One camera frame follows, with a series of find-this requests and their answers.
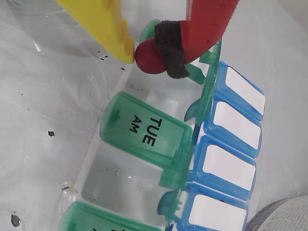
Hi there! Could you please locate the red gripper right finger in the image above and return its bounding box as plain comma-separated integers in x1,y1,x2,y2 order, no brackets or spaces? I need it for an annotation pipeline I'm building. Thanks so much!
153,0,240,79

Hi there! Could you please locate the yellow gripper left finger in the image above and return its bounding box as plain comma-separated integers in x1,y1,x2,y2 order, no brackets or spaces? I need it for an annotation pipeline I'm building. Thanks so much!
54,0,134,64

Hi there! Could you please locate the red ball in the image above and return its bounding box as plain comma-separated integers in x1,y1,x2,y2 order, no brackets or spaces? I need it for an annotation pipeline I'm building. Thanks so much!
134,38,169,75

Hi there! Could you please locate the weekly pill organizer box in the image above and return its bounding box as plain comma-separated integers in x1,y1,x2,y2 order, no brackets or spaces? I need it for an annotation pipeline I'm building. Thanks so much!
57,18,266,231

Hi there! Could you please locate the small clear glass bowl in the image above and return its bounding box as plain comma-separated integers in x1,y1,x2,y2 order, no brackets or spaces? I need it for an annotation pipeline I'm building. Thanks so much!
4,0,67,17

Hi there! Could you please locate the white plastic table cover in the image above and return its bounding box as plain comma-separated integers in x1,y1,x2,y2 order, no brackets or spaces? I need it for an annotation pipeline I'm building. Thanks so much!
0,0,308,231

